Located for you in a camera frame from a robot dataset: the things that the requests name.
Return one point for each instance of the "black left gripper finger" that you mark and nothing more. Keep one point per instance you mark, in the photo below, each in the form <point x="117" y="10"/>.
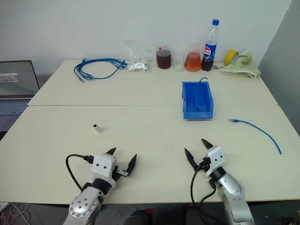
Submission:
<point x="112" y="151"/>
<point x="131" y="164"/>

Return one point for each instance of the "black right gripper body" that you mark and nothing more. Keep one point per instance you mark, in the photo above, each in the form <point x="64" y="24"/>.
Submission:
<point x="204" y="164"/>

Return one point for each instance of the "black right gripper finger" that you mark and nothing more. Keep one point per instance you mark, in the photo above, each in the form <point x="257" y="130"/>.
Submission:
<point x="206" y="144"/>
<point x="191" y="159"/>

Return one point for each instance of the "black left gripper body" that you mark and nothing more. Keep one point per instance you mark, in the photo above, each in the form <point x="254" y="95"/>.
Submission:
<point x="116" y="174"/>

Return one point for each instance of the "small white connector plug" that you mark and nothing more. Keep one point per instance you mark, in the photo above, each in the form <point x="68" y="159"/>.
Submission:
<point x="99" y="129"/>

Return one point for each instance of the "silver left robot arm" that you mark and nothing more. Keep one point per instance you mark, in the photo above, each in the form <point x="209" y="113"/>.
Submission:
<point x="84" y="204"/>

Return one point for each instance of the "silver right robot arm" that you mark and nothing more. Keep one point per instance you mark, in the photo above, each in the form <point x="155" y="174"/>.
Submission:
<point x="232" y="194"/>

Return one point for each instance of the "blue plastic storage bin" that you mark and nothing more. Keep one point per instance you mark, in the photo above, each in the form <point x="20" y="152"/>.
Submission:
<point x="198" y="114"/>

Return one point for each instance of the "dark rounded shape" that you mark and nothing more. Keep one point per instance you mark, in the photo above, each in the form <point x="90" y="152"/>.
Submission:
<point x="138" y="218"/>

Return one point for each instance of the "flask with orange liquid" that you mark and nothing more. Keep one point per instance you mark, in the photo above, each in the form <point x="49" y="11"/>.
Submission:
<point x="192" y="63"/>

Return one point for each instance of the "empty clear beaker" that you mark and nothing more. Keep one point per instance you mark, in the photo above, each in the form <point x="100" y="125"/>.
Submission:
<point x="178" y="66"/>

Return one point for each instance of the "pale green towel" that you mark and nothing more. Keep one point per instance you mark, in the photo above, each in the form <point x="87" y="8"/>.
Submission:
<point x="243" y="66"/>

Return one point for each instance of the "clear bag of connectors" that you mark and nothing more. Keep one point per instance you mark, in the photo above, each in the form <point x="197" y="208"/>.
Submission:
<point x="138" y="65"/>

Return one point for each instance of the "yellow tape roll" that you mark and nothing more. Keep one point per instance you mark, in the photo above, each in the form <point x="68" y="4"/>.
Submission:
<point x="228" y="57"/>

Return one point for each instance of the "Pepsi cola bottle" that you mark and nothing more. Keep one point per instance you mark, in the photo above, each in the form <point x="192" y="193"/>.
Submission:
<point x="209" y="52"/>

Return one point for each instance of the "beaker with dark red liquid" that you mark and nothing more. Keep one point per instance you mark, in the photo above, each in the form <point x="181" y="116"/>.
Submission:
<point x="164" y="59"/>

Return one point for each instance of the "grey laptop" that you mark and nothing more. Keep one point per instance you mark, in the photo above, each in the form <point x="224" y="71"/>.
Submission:
<point x="16" y="77"/>

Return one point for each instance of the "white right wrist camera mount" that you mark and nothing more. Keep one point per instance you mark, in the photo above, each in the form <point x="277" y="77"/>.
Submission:
<point x="216" y="158"/>

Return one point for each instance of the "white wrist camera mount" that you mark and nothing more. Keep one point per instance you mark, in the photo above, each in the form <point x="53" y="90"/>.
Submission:
<point x="216" y="158"/>
<point x="102" y="165"/>

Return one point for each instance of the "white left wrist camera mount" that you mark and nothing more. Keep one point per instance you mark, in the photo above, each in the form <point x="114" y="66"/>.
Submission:
<point x="102" y="165"/>

